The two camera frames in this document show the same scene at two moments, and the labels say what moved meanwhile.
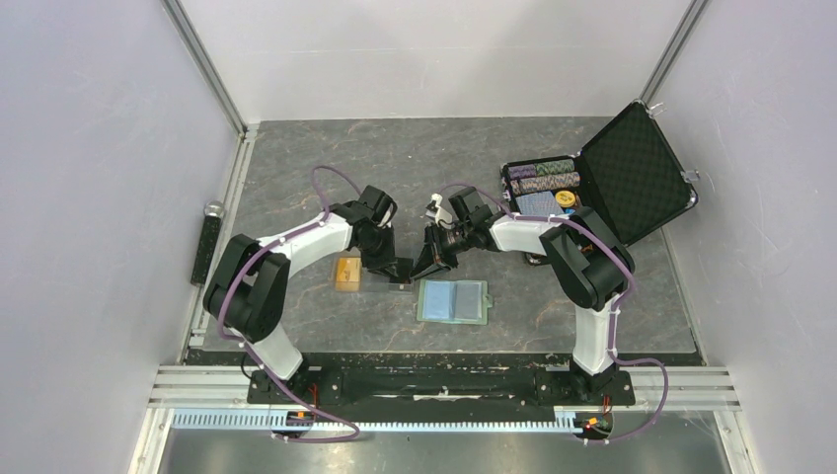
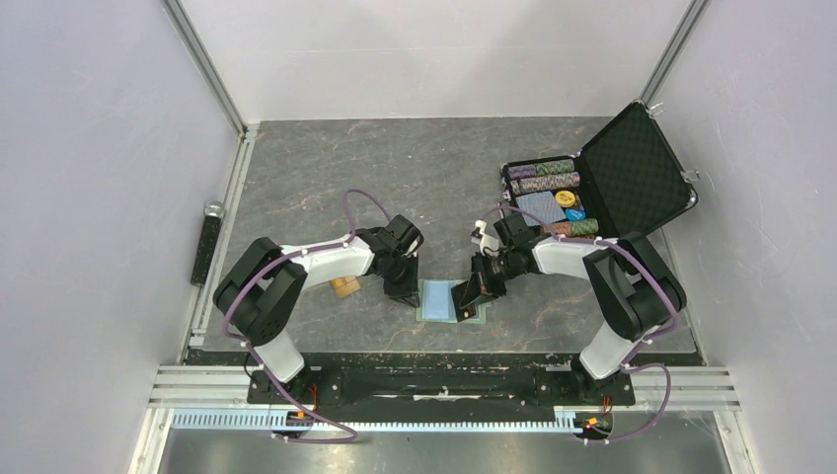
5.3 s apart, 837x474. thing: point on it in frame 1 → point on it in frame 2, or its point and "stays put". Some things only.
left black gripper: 383,263 → 407,292
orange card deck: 348,274 stays put
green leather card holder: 453,301 stays put
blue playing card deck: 538,203 stays put
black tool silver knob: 205,255 stays put
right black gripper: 427,265 → 473,295
